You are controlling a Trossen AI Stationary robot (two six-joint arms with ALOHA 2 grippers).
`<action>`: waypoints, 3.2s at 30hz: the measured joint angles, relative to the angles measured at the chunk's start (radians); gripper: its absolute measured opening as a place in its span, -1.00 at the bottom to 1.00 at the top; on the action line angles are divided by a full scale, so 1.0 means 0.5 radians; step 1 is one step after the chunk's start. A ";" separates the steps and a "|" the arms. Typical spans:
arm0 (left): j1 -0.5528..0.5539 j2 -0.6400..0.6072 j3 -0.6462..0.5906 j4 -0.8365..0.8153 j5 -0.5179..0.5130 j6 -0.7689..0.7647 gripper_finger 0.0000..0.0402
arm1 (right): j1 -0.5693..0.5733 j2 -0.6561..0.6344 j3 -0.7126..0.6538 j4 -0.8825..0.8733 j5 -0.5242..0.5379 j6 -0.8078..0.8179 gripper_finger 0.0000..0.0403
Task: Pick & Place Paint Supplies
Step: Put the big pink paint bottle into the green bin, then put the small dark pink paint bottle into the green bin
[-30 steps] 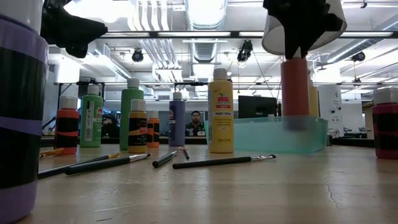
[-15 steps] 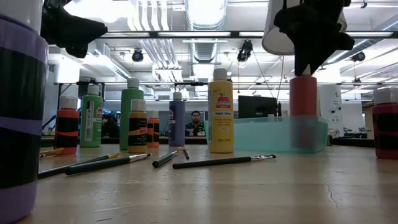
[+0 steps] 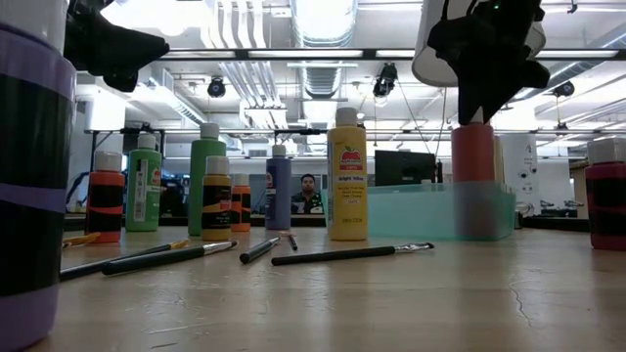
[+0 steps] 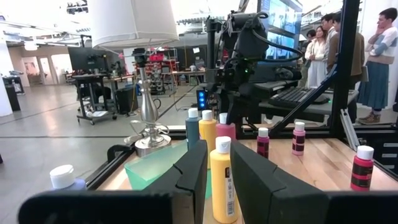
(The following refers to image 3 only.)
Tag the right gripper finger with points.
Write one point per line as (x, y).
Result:
(501, 80)
(468, 88)

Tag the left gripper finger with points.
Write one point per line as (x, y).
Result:
(134, 49)

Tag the large pink paint bottle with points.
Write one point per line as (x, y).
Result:
(472, 156)

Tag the large plain green paint bottle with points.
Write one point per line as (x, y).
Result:
(200, 171)

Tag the small yellow black paint bottle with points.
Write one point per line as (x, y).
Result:
(216, 205)

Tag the small orange black paint bottle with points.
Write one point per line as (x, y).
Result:
(241, 205)

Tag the large purple-blue paint bottle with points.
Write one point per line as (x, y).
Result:
(279, 195)

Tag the small red black paint bottle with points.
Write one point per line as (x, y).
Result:
(105, 181)

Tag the labelled light green paint bottle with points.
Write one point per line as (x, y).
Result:
(144, 195)

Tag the small purple black paint bottle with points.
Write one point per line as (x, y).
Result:
(29, 195)

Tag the yellow apple-label paint bottle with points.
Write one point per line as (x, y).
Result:
(347, 205)

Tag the white shade table lamp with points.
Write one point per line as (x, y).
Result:
(430, 58)

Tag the white cylindrical column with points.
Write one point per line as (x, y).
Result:
(523, 156)

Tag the black monitor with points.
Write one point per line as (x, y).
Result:
(403, 168)

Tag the teal translucent plastic bin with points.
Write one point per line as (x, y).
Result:
(415, 212)

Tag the long paintbrush silver ferrule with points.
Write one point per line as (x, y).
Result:
(342, 254)

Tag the black paintbrush silver ferrule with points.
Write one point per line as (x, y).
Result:
(156, 258)

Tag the thin paintbrush yellow tip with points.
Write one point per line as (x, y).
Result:
(78, 271)

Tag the fan paintbrush orange bristles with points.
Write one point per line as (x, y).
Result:
(292, 243)

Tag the short black paintbrush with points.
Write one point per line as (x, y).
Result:
(256, 251)

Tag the black ceiling-hung camera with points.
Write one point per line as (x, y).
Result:
(216, 88)
(386, 78)
(565, 89)

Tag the silver ventilation duct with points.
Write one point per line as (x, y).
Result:
(323, 29)

